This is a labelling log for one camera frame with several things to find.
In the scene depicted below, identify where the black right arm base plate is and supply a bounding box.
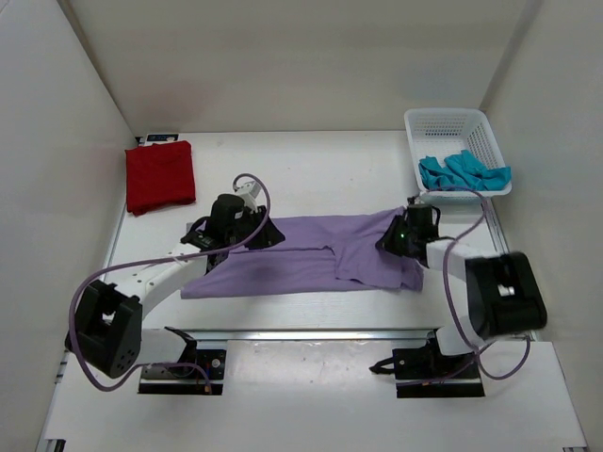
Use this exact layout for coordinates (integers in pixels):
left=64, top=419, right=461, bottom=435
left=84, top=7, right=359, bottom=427
left=369, top=333, right=485, bottom=399

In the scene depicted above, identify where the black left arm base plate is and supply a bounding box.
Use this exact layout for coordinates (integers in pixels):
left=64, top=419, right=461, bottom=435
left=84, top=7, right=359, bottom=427
left=138, top=334, right=227, bottom=396

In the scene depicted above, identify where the small dark table label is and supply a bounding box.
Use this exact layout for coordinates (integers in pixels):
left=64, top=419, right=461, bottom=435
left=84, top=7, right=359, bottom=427
left=145, top=134, right=179, bottom=143

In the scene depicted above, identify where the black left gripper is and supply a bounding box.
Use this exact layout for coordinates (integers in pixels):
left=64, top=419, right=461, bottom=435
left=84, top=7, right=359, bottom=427
left=225, top=204, right=285, bottom=250

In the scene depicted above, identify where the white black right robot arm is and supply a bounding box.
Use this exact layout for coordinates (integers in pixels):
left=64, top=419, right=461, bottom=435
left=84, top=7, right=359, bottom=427
left=376, top=203, right=548, bottom=377

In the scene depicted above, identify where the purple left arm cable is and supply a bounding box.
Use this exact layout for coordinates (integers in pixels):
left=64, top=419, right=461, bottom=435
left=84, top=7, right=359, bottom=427
left=68, top=172, right=270, bottom=392

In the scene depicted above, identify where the teal t shirt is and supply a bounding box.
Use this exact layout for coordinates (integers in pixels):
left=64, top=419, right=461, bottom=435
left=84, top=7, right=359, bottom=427
left=418, top=150, right=512, bottom=191

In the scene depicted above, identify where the aluminium table frame rail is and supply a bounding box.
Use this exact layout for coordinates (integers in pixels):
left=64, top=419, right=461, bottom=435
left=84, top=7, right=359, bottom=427
left=186, top=329, right=432, bottom=342

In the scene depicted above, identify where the white plastic laundry basket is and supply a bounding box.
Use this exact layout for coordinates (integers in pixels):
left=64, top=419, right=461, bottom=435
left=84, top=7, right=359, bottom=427
left=404, top=107, right=506, bottom=203

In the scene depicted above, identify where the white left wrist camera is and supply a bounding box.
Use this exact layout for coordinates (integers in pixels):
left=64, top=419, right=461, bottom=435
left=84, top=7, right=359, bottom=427
left=233, top=181, right=262, bottom=203

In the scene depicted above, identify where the red t shirt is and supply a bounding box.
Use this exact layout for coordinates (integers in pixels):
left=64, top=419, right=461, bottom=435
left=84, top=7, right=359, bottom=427
left=125, top=141, right=196, bottom=216

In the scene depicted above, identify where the lilac t shirt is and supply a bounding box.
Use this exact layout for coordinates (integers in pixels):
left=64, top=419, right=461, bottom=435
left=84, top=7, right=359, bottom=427
left=180, top=208, right=424, bottom=299

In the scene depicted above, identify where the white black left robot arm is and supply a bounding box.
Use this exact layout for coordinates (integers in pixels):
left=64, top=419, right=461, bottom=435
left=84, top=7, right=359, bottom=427
left=66, top=194, right=285, bottom=379

